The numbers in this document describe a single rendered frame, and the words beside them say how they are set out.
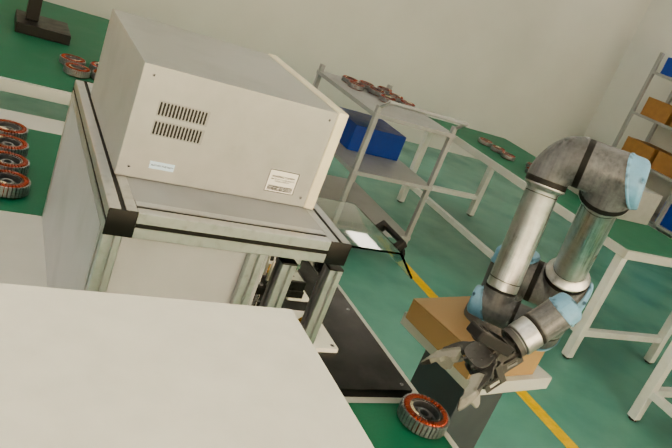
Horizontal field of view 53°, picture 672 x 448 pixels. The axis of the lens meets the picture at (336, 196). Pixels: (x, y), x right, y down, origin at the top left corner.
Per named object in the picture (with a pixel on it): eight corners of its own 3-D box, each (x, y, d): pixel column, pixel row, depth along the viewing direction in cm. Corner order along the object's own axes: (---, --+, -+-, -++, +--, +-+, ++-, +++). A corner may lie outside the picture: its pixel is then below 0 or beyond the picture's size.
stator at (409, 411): (433, 408, 151) (439, 395, 150) (451, 444, 141) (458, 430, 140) (389, 401, 148) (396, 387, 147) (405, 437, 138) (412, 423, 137)
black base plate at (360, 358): (308, 256, 204) (310, 249, 204) (409, 398, 152) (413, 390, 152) (156, 235, 181) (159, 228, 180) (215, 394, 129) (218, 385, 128)
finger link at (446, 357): (426, 376, 150) (467, 374, 147) (419, 360, 147) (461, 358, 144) (427, 365, 153) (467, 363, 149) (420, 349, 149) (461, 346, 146)
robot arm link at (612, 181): (532, 278, 190) (596, 128, 151) (584, 301, 185) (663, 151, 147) (519, 308, 182) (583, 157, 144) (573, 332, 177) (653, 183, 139)
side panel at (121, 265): (208, 391, 129) (260, 247, 119) (212, 401, 127) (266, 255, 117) (55, 388, 115) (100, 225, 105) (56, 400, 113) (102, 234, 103)
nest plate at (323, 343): (313, 315, 167) (315, 311, 166) (337, 353, 154) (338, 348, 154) (258, 311, 159) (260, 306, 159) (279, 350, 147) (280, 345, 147)
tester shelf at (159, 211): (242, 135, 180) (247, 120, 179) (343, 266, 125) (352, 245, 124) (70, 96, 158) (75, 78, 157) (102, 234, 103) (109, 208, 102)
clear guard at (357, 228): (365, 228, 168) (374, 207, 166) (412, 279, 148) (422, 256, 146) (246, 208, 151) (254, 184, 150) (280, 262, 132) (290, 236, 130)
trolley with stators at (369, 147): (343, 199, 512) (392, 75, 481) (406, 268, 430) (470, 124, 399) (272, 186, 482) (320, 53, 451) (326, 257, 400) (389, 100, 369)
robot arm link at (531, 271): (485, 275, 193) (502, 233, 188) (530, 295, 188) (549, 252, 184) (477, 288, 182) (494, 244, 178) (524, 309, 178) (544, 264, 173)
